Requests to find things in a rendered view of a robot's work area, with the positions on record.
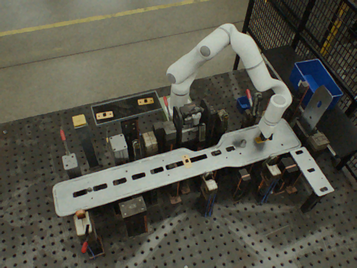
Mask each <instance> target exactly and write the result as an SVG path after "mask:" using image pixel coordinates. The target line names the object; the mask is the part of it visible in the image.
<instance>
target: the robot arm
mask: <svg viewBox="0 0 357 268"><path fill-rule="evenodd" d="M229 44H231V45H232V49H233V51H234V52H235V53H236V54H237V55H238V56H239V57H240V58H241V60H242V62H243V64H244V66H245V68H246V70H247V72H248V75H249V77H250V79H251V81H252V83H253V85H254V87H255V88H256V89H257V91H260V92H263V91H266V90H268V89H269V88H271V89H272V90H273V91H274V93H275V95H273V96H272V97H271V99H270V102H269V103H268V106H267V109H266V111H265V114H264V116H263V117H262V119H261V120H260V122H259V128H260V131H261V134H260V136H259V137H263V138H262V141H266V140H267V139H269V140H272V139H273V136H274V134H275V132H276V129H277V124H278V123H279V121H280V119H281V117H282V115H283V113H284V111H285V110H286V109H287V108H288V106H289V105H290V103H291V101H292V97H291V95H290V93H289V90H288V88H287V86H286V85H285V84H284V83H283V82H282V81H279V80H275V79H272V78H271V76H270V74H269V72H268V69H267V67H266V65H265V64H264V61H263V59H262V57H261V55H260V52H259V50H258V48H257V45H256V43H255V42H254V40H253V39H252V38H251V37H249V36H248V35H246V34H244V33H241V32H239V31H238V30H237V29H236V27H235V26H234V25H232V24H224V25H221V26H220V27H218V28H217V29H216V30H215V31H213V32H211V34H210V35H208V36H207V37H206V38H205V39H203V40H202V41H201V42H200V43H198V44H197V46H196V47H195V48H194V49H193V50H192V51H190V52H189V53H188V54H185V55H183V57H181V58H180V59H179V60H178V61H176V62H175V63H174V64H172V65H171V66H170V67H169V68H168V69H167V72H166V76H167V79H168V81H170V82H171V83H172V88H171V96H170V97H169V98H168V99H167V102H168V109H169V111H170V113H171V116H173V107H174V106H177V107H178V109H179V107H182V106H184V104H188V103H191V102H190V101H189V92H190V86H191V84H192V82H193V80H194V79H195V77H196V75H197V73H198V70H199V68H200V67H201V66H202V65H203V64H205V63H206V62H207V61H209V60H211V59H212V58H213V57H215V56H216V55H217V54H218V53H219V52H221V51H222V50H223V49H224V48H225V47H227V46H228V45H229Z"/></svg>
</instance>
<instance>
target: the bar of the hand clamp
mask: <svg viewBox="0 0 357 268"><path fill-rule="evenodd" d="M261 95H262V94H261V93H260V92H259V93H254V96H253V101H252V107H251V112H250V113H251V114H252V118H253V113H254V112H255V118H256V117H257V115H258V111H259V106H260V102H261V101H262V100H263V98H262V97H261Z"/></svg>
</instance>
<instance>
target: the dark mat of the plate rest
mask: <svg viewBox="0 0 357 268"><path fill-rule="evenodd" d="M145 98H153V102H154V103H152V104H146V105H138V100H141V99H145ZM160 108H162V107H161V104H160V102H159V100H158V97H157V94H156V92H153V93H148V94H144V95H140V96H135V97H131V98H127V99H122V100H120V101H116V102H112V103H108V104H103V105H99V106H94V107H92V110H93V113H94V116H95V120H96V122H97V124H101V123H105V122H110V121H114V120H118V119H122V118H126V117H130V116H133V115H136V114H140V113H144V112H148V111H152V110H157V109H160ZM110 111H112V112H113V117H112V118H106V119H100V120H98V119H97V113H104V112H110Z"/></svg>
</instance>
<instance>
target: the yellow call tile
mask: <svg viewBox="0 0 357 268"><path fill-rule="evenodd" d="M73 121H74V125H75V127H76V126H79V125H83V124H86V120H85V116H84V114H81V115H77V116H73Z"/></svg>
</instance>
